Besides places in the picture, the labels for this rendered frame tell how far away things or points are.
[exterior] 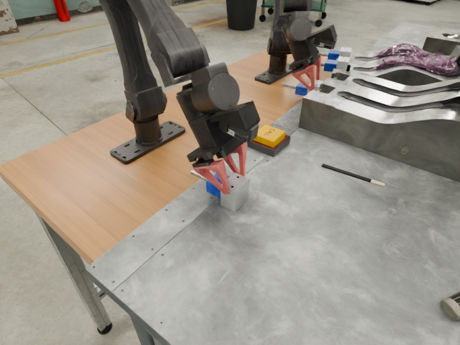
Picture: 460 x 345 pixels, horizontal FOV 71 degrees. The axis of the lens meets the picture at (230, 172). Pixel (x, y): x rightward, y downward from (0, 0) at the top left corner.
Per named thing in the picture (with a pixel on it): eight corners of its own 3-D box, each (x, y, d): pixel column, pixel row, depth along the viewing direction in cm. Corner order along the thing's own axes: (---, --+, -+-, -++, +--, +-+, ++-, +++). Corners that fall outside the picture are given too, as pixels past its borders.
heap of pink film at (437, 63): (369, 72, 105) (376, 48, 100) (370, 55, 118) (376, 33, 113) (460, 83, 98) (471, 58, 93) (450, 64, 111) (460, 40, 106)
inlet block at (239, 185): (185, 187, 69) (183, 167, 66) (200, 175, 73) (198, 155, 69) (235, 212, 63) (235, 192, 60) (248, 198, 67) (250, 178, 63)
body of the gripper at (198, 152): (246, 136, 62) (231, 100, 59) (213, 161, 55) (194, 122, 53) (222, 140, 66) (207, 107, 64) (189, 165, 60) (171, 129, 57)
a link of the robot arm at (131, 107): (166, 93, 75) (155, 85, 79) (132, 104, 71) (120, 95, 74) (170, 117, 79) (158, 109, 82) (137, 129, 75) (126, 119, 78)
